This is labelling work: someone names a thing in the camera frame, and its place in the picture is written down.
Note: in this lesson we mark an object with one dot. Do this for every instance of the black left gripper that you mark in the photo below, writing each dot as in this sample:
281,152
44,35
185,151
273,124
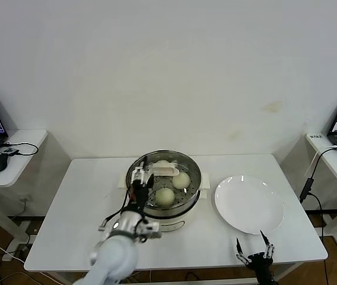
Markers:
140,196

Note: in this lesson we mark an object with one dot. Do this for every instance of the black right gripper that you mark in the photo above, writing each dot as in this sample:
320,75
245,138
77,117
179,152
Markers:
260,262

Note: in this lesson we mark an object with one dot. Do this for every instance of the white steamed baozi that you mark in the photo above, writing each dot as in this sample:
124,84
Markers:
181,180
165,196
161,163

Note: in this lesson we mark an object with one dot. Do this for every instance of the stainless steel steamer basket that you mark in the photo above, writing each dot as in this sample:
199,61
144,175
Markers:
183,208

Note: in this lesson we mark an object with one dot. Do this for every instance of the white round plate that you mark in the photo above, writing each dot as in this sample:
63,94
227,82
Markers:
248,205

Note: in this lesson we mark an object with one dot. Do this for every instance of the cream electric cooking pot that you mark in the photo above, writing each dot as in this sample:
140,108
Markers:
173,226

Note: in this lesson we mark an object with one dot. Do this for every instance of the white side table with mouse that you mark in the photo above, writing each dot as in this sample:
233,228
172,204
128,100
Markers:
23,139

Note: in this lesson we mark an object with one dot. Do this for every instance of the white power strip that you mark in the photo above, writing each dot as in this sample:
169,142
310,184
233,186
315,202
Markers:
8,256

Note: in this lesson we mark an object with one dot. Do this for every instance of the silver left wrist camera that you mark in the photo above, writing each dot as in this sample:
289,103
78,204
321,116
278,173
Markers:
152,230

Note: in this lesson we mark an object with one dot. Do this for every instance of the white wall socket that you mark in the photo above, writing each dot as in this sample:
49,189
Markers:
23,197

